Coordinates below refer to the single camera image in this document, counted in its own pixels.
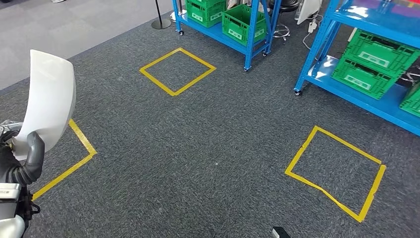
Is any blue steel shelf rack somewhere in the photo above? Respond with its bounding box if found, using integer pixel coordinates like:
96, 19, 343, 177
293, 0, 420, 137
171, 0, 283, 71

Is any green plastic crate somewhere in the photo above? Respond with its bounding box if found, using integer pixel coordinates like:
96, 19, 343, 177
222, 3, 267, 47
399, 83, 420, 118
343, 29, 420, 78
331, 57, 399, 100
185, 0, 227, 29

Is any black robot body piece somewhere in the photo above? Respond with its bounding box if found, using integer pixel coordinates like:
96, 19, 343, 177
272, 227, 291, 238

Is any black barrier post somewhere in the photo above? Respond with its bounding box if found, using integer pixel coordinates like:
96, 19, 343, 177
151, 0, 172, 30

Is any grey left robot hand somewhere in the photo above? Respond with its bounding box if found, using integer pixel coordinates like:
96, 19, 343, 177
0, 120, 46, 185

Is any black round stool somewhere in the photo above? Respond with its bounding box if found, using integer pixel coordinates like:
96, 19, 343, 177
268, 0, 301, 43

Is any white curved plastic panel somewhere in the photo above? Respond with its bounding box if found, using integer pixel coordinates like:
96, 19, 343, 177
11, 49, 77, 162

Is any white cabinet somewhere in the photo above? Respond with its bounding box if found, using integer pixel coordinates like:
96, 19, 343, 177
296, 0, 323, 26

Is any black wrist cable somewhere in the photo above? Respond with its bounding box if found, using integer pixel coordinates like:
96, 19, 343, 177
19, 192, 42, 231

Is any yellow floor tape square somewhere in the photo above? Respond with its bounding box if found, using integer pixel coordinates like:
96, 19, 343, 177
284, 125, 387, 223
32, 119, 98, 201
139, 47, 217, 97

